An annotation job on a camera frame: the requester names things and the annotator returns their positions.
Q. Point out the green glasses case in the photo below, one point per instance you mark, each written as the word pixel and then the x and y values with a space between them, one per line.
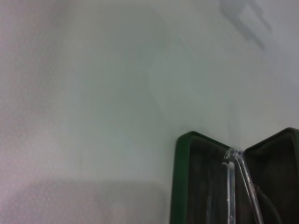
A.
pixel 182 177

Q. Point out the clear white glasses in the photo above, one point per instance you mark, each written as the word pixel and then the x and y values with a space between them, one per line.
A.
pixel 231 177

